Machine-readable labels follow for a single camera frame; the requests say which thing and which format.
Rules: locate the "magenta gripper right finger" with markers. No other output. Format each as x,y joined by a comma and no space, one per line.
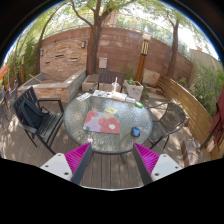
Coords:
153,166

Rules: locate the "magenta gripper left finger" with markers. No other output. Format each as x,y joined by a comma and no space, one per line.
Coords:
70,166

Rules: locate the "blue computer mouse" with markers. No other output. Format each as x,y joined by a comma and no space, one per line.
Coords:
135,132

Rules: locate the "floral pink mouse pad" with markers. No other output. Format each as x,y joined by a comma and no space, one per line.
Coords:
102,122

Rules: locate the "round glass patio table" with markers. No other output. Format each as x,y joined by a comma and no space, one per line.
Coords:
128,114

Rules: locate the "wicker metal chair right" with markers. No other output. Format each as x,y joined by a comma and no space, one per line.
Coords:
171,121

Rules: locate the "black slatted patio chair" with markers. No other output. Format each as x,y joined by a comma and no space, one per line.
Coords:
51,123

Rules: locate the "green cylindrical bottle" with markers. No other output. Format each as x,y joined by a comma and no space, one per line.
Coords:
139,105

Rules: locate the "black backpack on chair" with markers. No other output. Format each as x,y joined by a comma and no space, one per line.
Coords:
30,114

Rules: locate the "curved wooden bench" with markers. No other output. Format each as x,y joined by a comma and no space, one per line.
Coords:
199,119

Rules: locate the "open book papers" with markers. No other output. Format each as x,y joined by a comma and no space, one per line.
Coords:
111,95

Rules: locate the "square stone planter pot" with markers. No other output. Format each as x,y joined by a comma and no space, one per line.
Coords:
134,89

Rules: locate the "white cup with straw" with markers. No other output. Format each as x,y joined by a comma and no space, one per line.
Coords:
115,85

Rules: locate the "dark chair behind table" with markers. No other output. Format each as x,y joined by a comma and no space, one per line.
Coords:
109,77

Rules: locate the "central tree trunk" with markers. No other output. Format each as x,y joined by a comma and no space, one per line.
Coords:
100,12

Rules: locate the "wooden lamp post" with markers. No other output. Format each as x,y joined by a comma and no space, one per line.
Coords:
142,59

